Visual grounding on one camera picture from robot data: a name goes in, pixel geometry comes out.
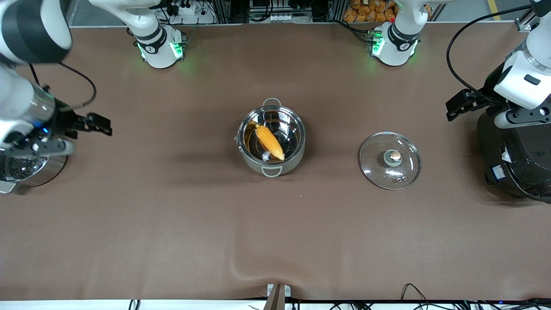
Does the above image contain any glass pot lid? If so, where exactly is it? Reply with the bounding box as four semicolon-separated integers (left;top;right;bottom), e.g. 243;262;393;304
359;131;421;190

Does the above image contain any yellow corn cob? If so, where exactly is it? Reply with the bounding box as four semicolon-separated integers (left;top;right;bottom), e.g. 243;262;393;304
255;124;285;161

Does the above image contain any stainless steel steamer pot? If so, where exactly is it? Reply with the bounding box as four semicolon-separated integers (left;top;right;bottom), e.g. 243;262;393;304
0;153;68;194

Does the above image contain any grey cooking pot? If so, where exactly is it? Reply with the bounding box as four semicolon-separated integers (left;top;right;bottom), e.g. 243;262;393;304
235;98;307;177

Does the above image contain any perforated steel steamer insert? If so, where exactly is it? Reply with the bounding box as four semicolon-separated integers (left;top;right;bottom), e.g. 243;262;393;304
0;156;49;181

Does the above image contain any black rice cooker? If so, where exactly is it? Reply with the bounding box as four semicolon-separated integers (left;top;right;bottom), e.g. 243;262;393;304
477;110;551;203

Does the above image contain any pile of orange bread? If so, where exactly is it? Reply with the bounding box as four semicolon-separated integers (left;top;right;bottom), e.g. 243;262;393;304
343;0;399;23

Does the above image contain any brown table cloth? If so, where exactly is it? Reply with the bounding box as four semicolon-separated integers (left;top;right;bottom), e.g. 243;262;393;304
0;22;551;302

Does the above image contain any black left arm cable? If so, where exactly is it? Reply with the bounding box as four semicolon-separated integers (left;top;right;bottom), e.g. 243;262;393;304
446;4;534;94

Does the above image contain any aluminium frame profile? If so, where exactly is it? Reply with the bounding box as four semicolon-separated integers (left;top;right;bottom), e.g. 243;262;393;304
516;6;534;33

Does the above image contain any brown post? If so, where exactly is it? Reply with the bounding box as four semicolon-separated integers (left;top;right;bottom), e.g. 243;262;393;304
263;284;286;310

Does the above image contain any silver metal bracket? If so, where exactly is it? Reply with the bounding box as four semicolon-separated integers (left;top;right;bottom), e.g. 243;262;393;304
267;283;291;298

